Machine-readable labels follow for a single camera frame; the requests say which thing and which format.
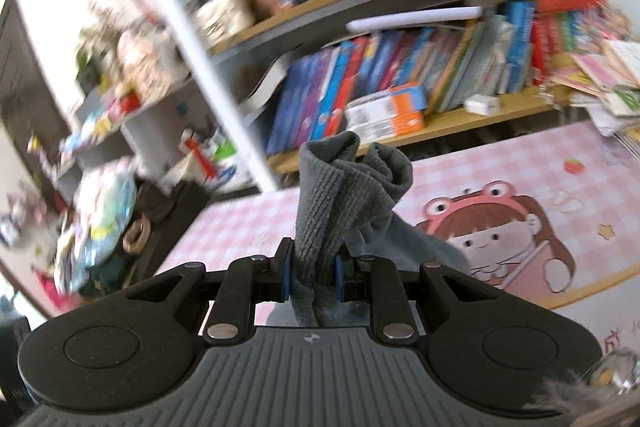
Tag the white shelf unit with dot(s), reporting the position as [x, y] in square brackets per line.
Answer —
[200, 72]

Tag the dark screen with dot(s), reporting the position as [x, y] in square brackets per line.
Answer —
[25, 82]

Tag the pink checked cartoon mat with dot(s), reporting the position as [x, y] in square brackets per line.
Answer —
[500, 167]

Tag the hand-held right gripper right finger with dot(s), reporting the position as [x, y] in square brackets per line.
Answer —
[338, 279]

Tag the wooden bookshelf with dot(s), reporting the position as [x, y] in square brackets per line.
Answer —
[450, 127]

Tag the cream woven bag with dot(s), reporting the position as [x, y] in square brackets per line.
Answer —
[222, 12]

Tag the colourful printed plastic bag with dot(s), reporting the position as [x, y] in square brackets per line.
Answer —
[100, 207]

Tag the white rolled paper tube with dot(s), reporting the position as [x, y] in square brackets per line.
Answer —
[415, 18]

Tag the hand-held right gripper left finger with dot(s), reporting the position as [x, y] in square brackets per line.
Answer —
[286, 274]

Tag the black box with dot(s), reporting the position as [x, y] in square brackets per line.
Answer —
[167, 254]

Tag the pile of paper cards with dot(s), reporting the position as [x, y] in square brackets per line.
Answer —
[600, 72]

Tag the grey ribbed cloth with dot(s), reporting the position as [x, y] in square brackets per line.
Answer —
[325, 207]

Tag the orange and white box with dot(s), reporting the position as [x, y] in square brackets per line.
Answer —
[395, 107]

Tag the pile of small toys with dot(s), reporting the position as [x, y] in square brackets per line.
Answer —
[135, 52]

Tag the brown tape roll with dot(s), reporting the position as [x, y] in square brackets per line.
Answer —
[145, 227]

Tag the small white box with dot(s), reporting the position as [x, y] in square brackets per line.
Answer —
[482, 104]

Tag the grey furry item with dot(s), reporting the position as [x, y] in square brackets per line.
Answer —
[555, 394]

